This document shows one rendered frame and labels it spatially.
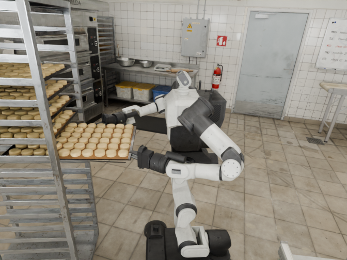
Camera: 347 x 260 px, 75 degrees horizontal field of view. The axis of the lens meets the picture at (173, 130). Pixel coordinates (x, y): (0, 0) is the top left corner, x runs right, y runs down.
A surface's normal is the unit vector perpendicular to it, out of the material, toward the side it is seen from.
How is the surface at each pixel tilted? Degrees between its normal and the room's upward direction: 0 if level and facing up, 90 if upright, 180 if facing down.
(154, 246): 0
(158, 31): 90
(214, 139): 68
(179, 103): 41
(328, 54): 90
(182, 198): 90
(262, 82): 90
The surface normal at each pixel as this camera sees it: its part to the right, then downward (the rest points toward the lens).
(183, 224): 0.08, 0.43
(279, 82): -0.28, 0.40
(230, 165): -0.39, 0.00
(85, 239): 0.05, -0.91
